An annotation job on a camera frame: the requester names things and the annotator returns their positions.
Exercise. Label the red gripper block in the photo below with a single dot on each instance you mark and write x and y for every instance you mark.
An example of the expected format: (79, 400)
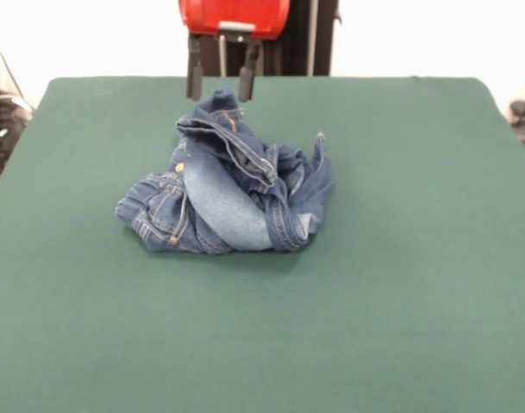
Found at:
(236, 13)

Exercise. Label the blue denim jeans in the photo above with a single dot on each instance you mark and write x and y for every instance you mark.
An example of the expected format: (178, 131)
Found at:
(228, 202)

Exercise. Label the black wheeled base leg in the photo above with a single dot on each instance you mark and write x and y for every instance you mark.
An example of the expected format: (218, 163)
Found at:
(4, 129)

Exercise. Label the dark green table cloth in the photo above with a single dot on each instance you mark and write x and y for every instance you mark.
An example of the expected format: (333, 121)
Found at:
(116, 322)

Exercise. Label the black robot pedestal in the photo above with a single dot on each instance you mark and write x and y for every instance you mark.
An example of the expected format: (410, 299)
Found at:
(305, 43)

